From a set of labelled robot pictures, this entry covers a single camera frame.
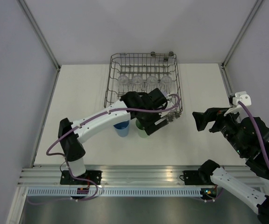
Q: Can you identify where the green plastic cup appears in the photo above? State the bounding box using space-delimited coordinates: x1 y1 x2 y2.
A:
135 119 148 138

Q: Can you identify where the aluminium frame post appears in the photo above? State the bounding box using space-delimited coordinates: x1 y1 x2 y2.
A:
221 0 265 69
16 0 61 71

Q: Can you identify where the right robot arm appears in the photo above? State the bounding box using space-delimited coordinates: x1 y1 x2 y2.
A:
192 108 269 224

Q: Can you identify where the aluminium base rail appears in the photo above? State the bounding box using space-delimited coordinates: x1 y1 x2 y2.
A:
17 164 269 187

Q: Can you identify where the grey wire dish rack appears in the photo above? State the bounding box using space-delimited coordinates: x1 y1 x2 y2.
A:
104 51 183 121

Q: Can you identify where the blue plastic cup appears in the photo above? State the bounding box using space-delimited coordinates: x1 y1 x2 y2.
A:
114 120 130 137

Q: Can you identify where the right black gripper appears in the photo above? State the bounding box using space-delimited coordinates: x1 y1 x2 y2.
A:
192 104 248 155

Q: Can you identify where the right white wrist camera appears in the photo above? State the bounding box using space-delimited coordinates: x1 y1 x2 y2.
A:
224 91 252 116

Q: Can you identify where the left aluminium frame post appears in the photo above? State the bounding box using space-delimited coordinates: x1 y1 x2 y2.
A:
16 0 61 71

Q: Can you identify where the clear glass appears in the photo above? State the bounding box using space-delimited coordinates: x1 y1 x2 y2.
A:
131 75 143 89
146 76 158 90
160 75 172 90
117 75 129 87

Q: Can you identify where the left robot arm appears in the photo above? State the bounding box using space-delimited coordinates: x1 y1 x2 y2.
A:
58 88 174 185

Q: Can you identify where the clear glass far right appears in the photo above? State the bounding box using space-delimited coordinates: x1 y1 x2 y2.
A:
160 75 172 90

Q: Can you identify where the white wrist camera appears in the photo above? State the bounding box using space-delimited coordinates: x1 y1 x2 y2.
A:
224 91 252 116
159 93 181 117

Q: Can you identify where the right aluminium frame post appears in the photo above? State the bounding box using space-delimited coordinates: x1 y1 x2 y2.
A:
221 0 265 69

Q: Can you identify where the clear glass far left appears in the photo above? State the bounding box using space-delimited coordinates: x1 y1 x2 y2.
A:
117 75 129 87

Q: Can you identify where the white slotted cable duct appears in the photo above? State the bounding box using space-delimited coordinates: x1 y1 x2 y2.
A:
28 187 202 197

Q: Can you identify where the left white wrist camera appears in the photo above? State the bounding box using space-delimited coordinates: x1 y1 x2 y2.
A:
159 93 181 117

